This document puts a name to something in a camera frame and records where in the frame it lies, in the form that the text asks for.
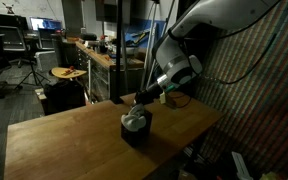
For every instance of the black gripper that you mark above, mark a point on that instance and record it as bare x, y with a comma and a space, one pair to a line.
147, 94

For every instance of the white towel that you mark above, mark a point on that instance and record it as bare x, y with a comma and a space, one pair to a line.
134, 120

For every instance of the black mesh basket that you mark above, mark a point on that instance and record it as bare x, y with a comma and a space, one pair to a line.
139, 136

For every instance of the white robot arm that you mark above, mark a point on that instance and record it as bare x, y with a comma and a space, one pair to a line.
217, 16

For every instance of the black vertical pole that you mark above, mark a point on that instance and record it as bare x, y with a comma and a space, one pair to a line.
119, 50

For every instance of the wooden workbench with drawers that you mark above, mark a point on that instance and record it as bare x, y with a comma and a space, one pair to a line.
97, 76

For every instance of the small orange object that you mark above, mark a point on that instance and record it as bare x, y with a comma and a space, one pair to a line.
107, 57

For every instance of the yellow black tool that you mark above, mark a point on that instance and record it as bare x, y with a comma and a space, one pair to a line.
140, 36

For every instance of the blue panel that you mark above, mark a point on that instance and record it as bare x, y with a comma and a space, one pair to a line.
129, 33

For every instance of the silver metal tripod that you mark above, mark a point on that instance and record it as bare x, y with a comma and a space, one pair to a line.
151, 30

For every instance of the black cup with red item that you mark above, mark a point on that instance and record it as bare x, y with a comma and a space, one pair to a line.
103, 46

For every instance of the small red item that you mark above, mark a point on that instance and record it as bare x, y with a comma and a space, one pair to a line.
69, 70

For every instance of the black case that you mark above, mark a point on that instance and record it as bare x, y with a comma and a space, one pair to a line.
89, 36

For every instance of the round wooden stool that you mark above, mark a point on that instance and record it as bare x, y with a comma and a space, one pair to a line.
67, 73

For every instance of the black storage box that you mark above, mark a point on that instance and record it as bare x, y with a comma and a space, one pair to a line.
64, 96

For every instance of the multicolour striped curtain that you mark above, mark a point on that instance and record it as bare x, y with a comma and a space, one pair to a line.
250, 116

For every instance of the small cardboard box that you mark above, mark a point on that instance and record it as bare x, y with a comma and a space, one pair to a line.
40, 94

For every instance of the white computer case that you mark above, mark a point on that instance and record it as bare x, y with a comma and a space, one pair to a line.
45, 60

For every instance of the black tripod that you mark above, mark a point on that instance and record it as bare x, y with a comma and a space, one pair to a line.
33, 68

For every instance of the monitor with blue screen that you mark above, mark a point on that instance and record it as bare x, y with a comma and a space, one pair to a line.
45, 23

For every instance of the small yellow item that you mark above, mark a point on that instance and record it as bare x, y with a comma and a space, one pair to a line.
267, 176

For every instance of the grey mesh office chair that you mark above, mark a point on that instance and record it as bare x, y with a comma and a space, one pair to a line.
10, 38

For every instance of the black computer monitor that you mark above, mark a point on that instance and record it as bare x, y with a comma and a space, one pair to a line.
4, 20

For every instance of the small drone model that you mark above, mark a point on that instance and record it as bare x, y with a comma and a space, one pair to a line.
9, 7

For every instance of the black wall screen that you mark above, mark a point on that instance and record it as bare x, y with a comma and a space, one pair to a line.
107, 10

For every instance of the white plastic bracket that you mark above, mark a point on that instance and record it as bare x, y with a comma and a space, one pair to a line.
240, 166

